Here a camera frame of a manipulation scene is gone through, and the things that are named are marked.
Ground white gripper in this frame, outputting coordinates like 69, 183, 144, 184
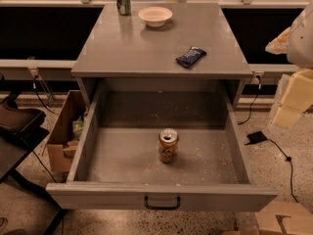
271, 69, 313, 129

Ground orange soda can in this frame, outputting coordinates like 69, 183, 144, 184
158, 128, 179, 164

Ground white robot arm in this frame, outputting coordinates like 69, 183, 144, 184
265, 3, 313, 129

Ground open grey top drawer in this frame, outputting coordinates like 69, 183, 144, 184
47, 78, 277, 212

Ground grey cabinet counter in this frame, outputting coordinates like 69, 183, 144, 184
71, 1, 251, 104

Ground black power adapter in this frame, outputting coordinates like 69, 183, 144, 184
247, 131, 267, 145

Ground dark blue snack bag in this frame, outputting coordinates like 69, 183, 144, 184
176, 46, 206, 69

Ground cardboard box bottom right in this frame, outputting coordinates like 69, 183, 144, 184
221, 201, 313, 235

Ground white paper bowl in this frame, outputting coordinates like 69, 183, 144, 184
138, 7, 172, 27

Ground green bag in box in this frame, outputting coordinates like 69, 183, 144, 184
72, 116, 84, 140

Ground open cardboard box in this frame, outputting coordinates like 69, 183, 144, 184
47, 90, 86, 172

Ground dark side table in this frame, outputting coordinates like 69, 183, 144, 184
0, 88, 67, 235

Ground black cable right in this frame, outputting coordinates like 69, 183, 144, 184
237, 75, 299, 204

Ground black cable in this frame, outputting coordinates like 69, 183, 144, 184
237, 75, 299, 204
31, 75, 61, 117

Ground black drawer handle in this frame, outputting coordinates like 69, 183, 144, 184
144, 195, 181, 212

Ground black cable left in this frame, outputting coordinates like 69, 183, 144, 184
31, 75, 61, 117

